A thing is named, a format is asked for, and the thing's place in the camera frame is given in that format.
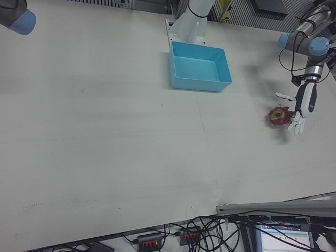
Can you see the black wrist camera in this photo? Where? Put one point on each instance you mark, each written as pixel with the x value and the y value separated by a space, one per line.
pixel 296 81

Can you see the pink dragon fruit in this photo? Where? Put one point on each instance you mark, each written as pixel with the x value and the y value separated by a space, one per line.
pixel 277 116

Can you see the black hub orange ports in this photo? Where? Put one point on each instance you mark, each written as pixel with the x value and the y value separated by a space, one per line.
pixel 149 237
pixel 189 232

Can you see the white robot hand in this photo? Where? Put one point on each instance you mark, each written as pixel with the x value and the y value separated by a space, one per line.
pixel 305 99

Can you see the dark floor panel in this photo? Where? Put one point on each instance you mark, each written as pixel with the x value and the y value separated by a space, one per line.
pixel 270 6

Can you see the aluminium profile post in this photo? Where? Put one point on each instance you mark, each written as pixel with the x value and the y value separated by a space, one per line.
pixel 262 207

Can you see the light blue plastic bin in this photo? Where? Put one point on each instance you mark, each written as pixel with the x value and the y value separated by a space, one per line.
pixel 197 68

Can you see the black flat device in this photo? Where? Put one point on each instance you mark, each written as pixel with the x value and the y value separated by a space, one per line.
pixel 99 247

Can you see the white conical stand base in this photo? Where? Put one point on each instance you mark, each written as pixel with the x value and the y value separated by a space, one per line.
pixel 191 23

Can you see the yellow black striped post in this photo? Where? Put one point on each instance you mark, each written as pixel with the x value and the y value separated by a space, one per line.
pixel 223 8

